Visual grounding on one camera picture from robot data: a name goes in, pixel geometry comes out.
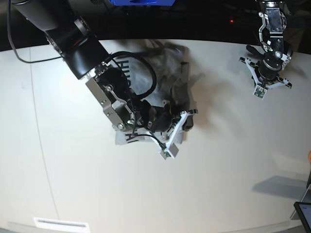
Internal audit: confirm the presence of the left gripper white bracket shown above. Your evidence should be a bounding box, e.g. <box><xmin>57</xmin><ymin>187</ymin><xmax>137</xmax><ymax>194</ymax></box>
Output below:
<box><xmin>240</xmin><ymin>57</ymin><xmax>292</xmax><ymax>99</ymax></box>

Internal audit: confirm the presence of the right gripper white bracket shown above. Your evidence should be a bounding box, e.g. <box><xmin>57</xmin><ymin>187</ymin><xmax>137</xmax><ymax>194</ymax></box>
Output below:
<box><xmin>157</xmin><ymin>109</ymin><xmax>198</xmax><ymax>160</ymax></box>

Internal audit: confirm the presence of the grey T-shirt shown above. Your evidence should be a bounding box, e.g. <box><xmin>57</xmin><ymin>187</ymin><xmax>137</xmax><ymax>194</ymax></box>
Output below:
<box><xmin>112</xmin><ymin>43</ymin><xmax>192</xmax><ymax>146</ymax></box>

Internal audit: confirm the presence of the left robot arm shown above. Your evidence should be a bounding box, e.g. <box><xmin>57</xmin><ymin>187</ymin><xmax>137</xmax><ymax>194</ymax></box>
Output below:
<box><xmin>240</xmin><ymin>0</ymin><xmax>293</xmax><ymax>99</ymax></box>

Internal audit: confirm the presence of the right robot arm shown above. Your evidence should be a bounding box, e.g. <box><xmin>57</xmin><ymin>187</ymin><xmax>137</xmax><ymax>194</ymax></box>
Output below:
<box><xmin>7</xmin><ymin>0</ymin><xmax>198</xmax><ymax>158</ymax></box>

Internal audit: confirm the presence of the white label strip on table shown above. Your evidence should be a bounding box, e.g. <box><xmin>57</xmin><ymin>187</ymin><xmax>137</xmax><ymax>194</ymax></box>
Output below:
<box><xmin>34</xmin><ymin>217</ymin><xmax>90</xmax><ymax>232</ymax></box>

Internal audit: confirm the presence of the tablet with black frame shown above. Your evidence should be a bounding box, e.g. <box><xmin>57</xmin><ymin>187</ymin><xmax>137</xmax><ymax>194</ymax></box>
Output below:
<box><xmin>294</xmin><ymin>202</ymin><xmax>311</xmax><ymax>233</ymax></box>

